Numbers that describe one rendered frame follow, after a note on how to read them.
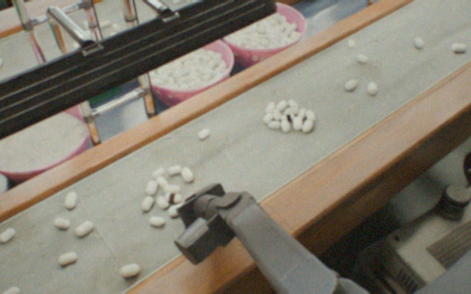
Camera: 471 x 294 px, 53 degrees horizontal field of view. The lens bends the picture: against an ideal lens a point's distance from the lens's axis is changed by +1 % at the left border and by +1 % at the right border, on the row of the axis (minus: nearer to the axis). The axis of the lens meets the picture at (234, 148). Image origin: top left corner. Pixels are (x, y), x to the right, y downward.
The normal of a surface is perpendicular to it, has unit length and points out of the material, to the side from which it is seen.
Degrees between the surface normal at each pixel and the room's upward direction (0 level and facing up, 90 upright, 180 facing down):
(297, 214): 0
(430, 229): 0
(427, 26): 0
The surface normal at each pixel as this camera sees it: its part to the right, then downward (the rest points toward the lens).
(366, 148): -0.03, -0.69
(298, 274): -0.58, -0.79
